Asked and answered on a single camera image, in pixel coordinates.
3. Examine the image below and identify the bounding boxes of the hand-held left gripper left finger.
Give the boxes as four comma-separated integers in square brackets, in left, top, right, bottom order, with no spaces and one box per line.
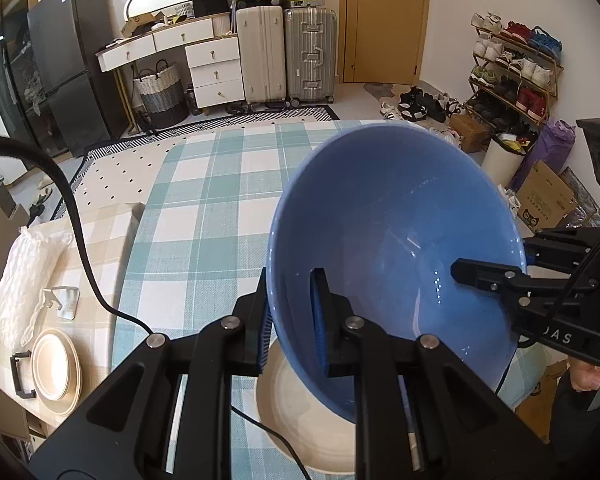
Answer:
[27,267,273,480]

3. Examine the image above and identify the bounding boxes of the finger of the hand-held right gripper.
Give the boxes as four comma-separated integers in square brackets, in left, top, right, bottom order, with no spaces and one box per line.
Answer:
[522,227,600,273]
[451,258,596,311]

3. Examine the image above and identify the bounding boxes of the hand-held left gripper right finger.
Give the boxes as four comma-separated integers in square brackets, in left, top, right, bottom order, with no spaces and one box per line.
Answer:
[309,267,556,480]

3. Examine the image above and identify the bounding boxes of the blue bowl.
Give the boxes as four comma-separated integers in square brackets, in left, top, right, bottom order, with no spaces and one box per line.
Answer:
[266,124,528,426]

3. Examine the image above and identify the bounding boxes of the person's right hand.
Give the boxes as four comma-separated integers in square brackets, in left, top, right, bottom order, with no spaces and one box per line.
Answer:
[569,360,600,393]

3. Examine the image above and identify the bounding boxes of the shiny patterned bag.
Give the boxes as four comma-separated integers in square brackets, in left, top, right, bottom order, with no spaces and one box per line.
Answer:
[560,167,600,231]

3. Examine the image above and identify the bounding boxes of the cat print cardboard box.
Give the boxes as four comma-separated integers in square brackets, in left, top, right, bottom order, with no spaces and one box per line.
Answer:
[515,160,578,233]

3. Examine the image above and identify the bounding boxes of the person's dark trousers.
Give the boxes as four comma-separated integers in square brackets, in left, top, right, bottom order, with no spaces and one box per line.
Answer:
[547,385,600,466]

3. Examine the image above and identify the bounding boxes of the purple bag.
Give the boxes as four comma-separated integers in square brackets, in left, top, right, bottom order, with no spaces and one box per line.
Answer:
[512,119,577,193]

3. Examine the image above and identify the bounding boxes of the white trash bin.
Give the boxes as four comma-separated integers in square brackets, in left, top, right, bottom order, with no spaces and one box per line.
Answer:
[480,132,528,188]

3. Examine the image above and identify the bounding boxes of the small brown cardboard box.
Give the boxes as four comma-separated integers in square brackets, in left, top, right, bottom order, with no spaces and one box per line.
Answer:
[447,112,491,153]

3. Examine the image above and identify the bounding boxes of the teal checked tablecloth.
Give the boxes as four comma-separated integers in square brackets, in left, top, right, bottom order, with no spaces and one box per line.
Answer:
[111,120,571,480]

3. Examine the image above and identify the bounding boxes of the scattered sneakers group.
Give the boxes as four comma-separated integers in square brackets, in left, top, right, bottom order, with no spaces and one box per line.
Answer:
[380,86,468,143]

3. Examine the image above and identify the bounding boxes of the rows of assorted shoes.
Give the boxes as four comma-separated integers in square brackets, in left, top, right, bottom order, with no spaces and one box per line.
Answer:
[469,12,563,133]

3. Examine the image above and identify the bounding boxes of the beige checked tablecloth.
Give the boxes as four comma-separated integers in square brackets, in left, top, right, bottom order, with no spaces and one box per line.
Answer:
[0,202,146,426]

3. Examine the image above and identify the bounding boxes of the clear phone stand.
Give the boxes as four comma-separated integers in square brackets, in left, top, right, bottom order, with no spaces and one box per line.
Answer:
[41,286,81,320]

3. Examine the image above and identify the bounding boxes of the wooden shoe rack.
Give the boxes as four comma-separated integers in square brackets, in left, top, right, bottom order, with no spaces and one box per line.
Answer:
[467,30,563,133]

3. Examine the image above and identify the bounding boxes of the white plastic bag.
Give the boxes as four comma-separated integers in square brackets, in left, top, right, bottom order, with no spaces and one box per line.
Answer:
[0,225,73,348]

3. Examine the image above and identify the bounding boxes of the grey white woven basket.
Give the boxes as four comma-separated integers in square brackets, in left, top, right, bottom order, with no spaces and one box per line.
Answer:
[132,60,188,130]

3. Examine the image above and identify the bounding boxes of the wooden door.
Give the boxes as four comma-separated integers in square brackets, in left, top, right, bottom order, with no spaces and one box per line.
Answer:
[342,0,431,85]

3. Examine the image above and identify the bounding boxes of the white vanity desk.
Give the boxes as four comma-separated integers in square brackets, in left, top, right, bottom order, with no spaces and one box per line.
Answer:
[96,12,246,110]

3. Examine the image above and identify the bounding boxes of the silver suitcase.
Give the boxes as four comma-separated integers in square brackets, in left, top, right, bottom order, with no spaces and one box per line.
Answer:
[284,7,338,102]

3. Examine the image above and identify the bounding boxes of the white suitcase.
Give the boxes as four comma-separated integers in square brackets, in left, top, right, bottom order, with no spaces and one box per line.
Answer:
[235,6,287,105]

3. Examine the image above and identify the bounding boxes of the large brown cardboard box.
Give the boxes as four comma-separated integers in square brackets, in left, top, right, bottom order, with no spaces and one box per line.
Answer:
[0,200,31,271]

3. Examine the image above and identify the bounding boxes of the black storage basket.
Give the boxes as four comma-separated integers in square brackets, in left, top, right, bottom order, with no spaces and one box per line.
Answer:
[192,0,231,17]

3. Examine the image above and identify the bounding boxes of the black refrigerator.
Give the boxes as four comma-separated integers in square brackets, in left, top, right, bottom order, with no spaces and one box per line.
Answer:
[27,0,128,158]

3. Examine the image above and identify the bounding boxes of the low cardboard box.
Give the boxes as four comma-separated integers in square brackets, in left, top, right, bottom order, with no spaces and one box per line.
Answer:
[121,12,156,36]

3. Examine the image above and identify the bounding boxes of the dark glass door cabinet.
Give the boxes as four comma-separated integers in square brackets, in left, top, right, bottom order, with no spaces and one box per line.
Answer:
[0,5,61,161]

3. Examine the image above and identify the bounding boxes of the black bracket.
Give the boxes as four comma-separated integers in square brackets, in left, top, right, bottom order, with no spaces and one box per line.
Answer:
[10,352,36,400]

